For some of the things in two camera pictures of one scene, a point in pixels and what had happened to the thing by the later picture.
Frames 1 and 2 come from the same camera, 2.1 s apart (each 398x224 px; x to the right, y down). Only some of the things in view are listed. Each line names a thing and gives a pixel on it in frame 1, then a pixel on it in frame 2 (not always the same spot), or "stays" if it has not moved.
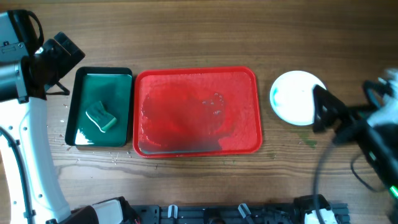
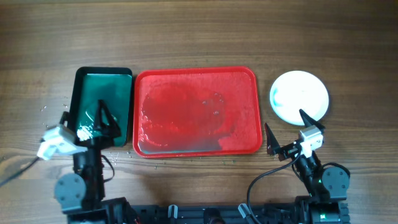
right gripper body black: x=334 y=121 -> x=286 y=152
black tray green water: x=112 y=86 stays
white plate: x=291 y=96 stays
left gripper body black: x=58 y=59 -> x=91 y=144
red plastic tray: x=196 y=112 stays
